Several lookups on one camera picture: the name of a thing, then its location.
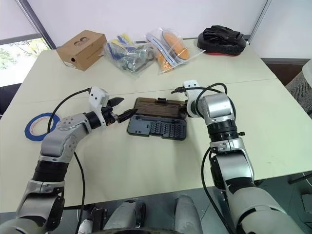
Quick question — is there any plastic bag of orange insoles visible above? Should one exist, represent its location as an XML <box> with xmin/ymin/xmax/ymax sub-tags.
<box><xmin>145</xmin><ymin>27</ymin><xmax>207</xmax><ymax>75</ymax></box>

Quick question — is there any brown cardboard box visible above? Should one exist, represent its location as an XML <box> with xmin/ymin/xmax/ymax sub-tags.
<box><xmin>56</xmin><ymin>29</ymin><xmax>107</xmax><ymax>72</ymax></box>

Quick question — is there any black pad with red base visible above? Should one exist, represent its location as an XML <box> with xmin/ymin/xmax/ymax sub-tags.
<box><xmin>196</xmin><ymin>24</ymin><xmax>249</xmax><ymax>57</ymax></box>

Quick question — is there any grey patterned chair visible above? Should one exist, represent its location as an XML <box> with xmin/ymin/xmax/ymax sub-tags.
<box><xmin>284</xmin><ymin>58</ymin><xmax>312</xmax><ymax>113</ymax></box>

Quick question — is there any blue tape roll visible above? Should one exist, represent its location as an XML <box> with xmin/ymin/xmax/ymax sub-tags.
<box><xmin>24</xmin><ymin>112</ymin><xmax>61</xmax><ymax>143</ymax></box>

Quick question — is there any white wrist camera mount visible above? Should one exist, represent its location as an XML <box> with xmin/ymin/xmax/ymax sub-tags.
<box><xmin>88</xmin><ymin>86</ymin><xmax>110</xmax><ymax>113</ymax></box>
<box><xmin>182</xmin><ymin>79</ymin><xmax>204</xmax><ymax>115</ymax></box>

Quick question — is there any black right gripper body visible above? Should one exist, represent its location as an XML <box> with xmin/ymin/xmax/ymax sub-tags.
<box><xmin>179</xmin><ymin>101</ymin><xmax>191</xmax><ymax>119</ymax></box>

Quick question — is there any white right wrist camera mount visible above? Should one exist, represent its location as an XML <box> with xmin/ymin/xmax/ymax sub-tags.
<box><xmin>182</xmin><ymin>79</ymin><xmax>204</xmax><ymax>115</ymax></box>

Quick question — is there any black screwdriver bit case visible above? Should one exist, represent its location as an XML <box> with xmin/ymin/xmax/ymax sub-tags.
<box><xmin>126</xmin><ymin>97</ymin><xmax>189</xmax><ymax>142</ymax></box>

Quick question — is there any plastic bag of blue parts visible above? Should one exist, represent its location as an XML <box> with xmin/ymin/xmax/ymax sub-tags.
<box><xmin>104</xmin><ymin>33</ymin><xmax>157</xmax><ymax>80</ymax></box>

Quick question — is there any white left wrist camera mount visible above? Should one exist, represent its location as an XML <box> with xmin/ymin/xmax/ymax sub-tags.
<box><xmin>88</xmin><ymin>86</ymin><xmax>110</xmax><ymax>113</ymax></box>

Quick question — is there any dark brown cabinet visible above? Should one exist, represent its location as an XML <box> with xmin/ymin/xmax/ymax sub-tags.
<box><xmin>260</xmin><ymin>58</ymin><xmax>312</xmax><ymax>86</ymax></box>

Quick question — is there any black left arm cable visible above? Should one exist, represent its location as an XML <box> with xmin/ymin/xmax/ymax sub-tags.
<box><xmin>47</xmin><ymin>88</ymin><xmax>92</xmax><ymax>234</ymax></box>

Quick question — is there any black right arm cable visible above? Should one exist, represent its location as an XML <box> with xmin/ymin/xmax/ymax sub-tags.
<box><xmin>171</xmin><ymin>82</ymin><xmax>236</xmax><ymax>234</ymax></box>

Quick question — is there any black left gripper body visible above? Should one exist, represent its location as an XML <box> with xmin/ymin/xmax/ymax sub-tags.
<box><xmin>101</xmin><ymin>104</ymin><xmax>120</xmax><ymax>126</ymax></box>

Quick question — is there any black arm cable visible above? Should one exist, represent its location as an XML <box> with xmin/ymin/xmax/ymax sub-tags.
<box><xmin>171</xmin><ymin>82</ymin><xmax>236</xmax><ymax>234</ymax></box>
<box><xmin>47</xmin><ymin>88</ymin><xmax>92</xmax><ymax>234</ymax></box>

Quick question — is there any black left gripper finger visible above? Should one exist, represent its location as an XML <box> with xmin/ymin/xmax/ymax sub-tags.
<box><xmin>108</xmin><ymin>97</ymin><xmax>125</xmax><ymax>108</ymax></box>
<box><xmin>117</xmin><ymin>108</ymin><xmax>138</xmax><ymax>123</ymax></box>

